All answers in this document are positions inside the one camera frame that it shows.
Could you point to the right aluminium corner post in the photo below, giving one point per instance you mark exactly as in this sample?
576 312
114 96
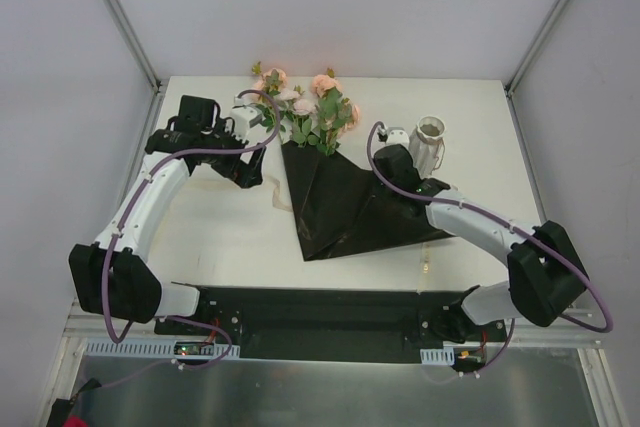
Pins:
535 47

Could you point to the left white cable duct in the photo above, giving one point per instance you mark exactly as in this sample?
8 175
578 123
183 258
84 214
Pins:
161 349

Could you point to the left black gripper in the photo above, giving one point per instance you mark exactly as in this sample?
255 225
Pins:
245 167

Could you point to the pink artificial flower bouquet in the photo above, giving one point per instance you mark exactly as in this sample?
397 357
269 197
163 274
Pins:
318 116

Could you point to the left aluminium corner post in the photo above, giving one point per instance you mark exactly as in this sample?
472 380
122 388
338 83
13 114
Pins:
132 41

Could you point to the cream ribbon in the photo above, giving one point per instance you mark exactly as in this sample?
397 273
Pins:
214 185

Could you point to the aluminium frame rail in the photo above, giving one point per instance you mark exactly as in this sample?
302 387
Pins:
561 334

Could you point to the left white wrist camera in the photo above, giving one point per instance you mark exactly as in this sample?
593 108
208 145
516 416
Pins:
244 119

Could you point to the aluminium corner post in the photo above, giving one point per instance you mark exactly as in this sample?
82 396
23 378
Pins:
535 47
132 41

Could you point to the black wrapping paper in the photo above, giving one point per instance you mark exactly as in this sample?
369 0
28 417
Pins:
341 209

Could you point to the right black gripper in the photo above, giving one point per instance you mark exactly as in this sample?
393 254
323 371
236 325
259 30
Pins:
392 162

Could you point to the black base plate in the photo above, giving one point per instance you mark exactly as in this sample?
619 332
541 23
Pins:
312 325

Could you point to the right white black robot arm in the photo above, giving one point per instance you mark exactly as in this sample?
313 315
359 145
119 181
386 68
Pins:
544 273

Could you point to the white cable duct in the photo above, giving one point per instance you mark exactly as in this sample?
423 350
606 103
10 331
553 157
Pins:
161 349
444 356

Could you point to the white ribbed ceramic vase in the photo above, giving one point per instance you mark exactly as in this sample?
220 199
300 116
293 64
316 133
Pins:
427 145

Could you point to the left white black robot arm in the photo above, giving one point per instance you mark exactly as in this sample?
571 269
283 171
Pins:
112 275

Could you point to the right white cable duct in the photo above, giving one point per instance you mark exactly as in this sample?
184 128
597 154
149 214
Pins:
444 356

